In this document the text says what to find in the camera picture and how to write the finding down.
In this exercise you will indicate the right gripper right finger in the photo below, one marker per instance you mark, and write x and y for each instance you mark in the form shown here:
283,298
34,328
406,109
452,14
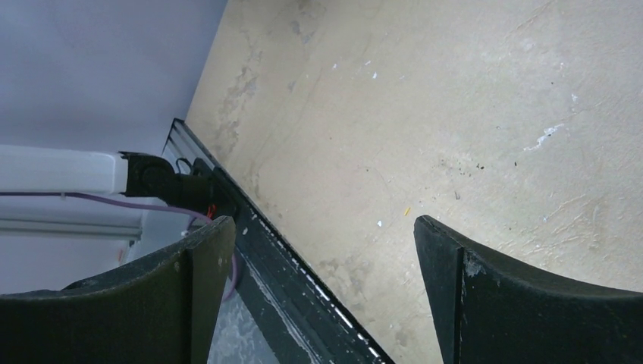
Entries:
488,307

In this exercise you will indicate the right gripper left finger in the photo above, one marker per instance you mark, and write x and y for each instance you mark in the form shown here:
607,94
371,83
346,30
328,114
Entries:
115,301

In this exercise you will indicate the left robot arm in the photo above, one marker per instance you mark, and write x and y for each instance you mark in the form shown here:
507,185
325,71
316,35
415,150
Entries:
34,171

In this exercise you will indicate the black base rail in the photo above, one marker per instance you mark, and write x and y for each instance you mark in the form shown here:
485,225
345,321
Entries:
298,315

